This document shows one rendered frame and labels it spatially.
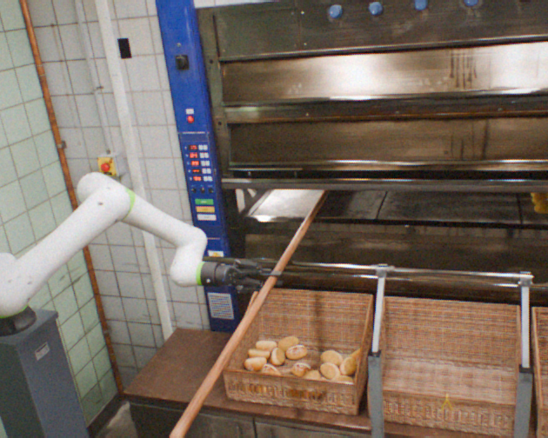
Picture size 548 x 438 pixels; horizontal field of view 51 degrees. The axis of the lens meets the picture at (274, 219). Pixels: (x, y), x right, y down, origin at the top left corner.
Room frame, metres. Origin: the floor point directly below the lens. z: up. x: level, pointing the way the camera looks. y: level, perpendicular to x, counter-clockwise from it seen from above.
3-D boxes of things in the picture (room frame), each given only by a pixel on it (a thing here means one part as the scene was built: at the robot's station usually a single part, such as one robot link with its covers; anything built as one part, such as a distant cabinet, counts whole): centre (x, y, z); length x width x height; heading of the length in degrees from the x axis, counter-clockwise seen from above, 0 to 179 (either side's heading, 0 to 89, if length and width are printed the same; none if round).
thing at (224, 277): (1.87, 0.18, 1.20); 0.09 x 0.07 x 0.08; 70
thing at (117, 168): (2.62, 0.73, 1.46); 0.10 x 0.07 x 0.10; 69
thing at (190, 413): (1.87, 0.01, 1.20); 1.71 x 0.03 x 0.03; 160
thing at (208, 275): (1.90, 0.24, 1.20); 0.12 x 0.06 x 0.09; 160
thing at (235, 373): (2.08, -0.06, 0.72); 0.56 x 0.49 x 0.28; 70
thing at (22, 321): (1.71, 0.96, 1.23); 0.26 x 0.15 x 0.06; 67
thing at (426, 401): (1.87, -0.62, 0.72); 0.56 x 0.49 x 0.28; 70
